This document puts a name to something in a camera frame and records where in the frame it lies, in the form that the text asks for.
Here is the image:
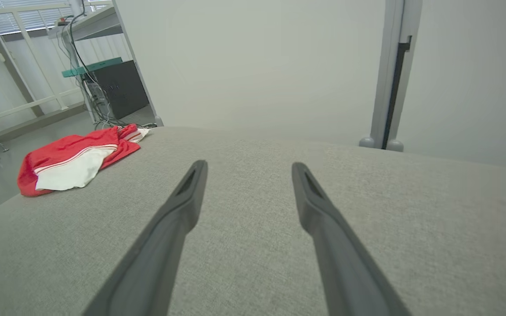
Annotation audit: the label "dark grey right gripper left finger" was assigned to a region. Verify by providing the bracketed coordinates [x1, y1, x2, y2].
[82, 160, 209, 316]

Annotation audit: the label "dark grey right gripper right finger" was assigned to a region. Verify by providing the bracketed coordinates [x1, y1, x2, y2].
[291, 162, 414, 316]

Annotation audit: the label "red basketball jersey number 23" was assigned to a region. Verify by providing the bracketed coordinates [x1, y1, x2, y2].
[17, 124, 152, 198]

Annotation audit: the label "black computer tower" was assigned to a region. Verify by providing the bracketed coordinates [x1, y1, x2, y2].
[86, 60, 151, 120]

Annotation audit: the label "teal green board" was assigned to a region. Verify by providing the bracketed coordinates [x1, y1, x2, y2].
[61, 57, 123, 79]

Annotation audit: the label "white railing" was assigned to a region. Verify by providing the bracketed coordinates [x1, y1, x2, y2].
[0, 2, 87, 133]

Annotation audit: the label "grey desk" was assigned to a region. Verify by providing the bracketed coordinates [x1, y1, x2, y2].
[47, 6, 124, 123]

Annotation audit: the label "window blinds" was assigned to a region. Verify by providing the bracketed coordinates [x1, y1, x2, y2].
[0, 0, 74, 36]

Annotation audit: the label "grey partition end post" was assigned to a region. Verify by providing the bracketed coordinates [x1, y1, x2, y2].
[111, 0, 165, 128]

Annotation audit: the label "grey partition post with feet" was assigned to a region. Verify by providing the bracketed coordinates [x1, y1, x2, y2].
[359, 0, 424, 153]

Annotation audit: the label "black hanging cable bundle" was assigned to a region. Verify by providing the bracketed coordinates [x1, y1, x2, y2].
[61, 0, 108, 128]

